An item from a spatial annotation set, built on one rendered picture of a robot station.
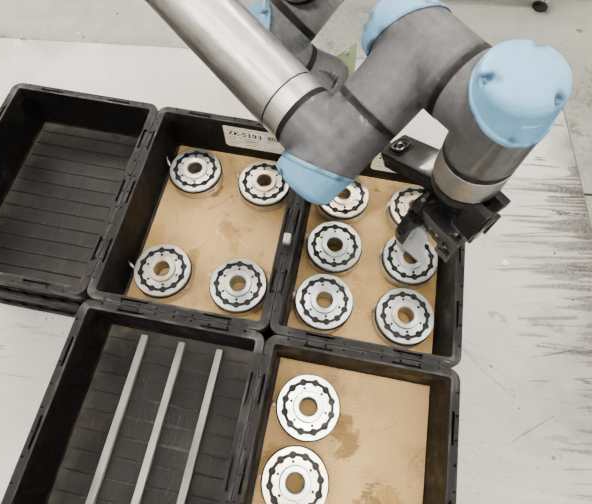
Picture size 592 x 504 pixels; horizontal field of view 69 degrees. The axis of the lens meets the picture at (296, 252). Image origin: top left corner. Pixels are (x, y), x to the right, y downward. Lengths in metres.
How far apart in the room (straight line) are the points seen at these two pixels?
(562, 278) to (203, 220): 0.79
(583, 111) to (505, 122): 2.17
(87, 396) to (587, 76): 2.54
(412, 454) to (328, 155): 0.53
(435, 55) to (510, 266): 0.73
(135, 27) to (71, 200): 1.75
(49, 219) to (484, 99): 0.82
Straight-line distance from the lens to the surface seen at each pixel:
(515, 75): 0.39
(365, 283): 0.83
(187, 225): 0.88
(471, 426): 0.97
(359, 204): 0.86
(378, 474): 0.78
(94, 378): 0.84
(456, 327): 0.75
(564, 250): 1.17
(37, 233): 0.99
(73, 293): 0.78
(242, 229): 0.86
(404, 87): 0.44
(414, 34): 0.44
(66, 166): 1.04
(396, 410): 0.79
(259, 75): 0.48
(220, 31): 0.51
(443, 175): 0.48
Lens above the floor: 1.60
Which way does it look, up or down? 67 degrees down
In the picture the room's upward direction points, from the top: 3 degrees clockwise
